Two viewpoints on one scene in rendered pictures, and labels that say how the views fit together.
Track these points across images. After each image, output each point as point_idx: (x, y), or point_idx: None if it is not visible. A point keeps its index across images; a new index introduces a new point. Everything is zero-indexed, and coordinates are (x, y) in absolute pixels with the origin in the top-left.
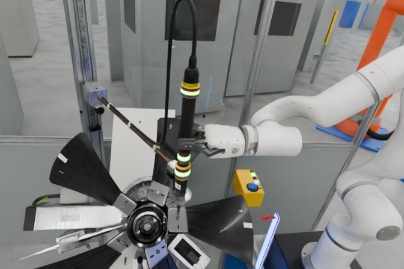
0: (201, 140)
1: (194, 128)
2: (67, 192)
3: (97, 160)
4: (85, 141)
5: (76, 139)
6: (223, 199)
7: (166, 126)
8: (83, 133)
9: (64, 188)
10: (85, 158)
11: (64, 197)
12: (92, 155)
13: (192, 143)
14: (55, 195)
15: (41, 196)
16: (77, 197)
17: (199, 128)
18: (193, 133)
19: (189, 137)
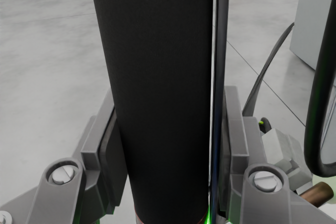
0: (69, 203)
1: (282, 181)
2: (271, 137)
3: (254, 87)
4: (279, 42)
5: (282, 34)
6: None
7: (315, 87)
8: (291, 26)
9: (277, 130)
10: (259, 74)
11: (264, 138)
12: (260, 74)
13: (78, 156)
14: (268, 129)
15: (265, 118)
16: (267, 154)
17: (284, 219)
18: (230, 189)
19: (118, 123)
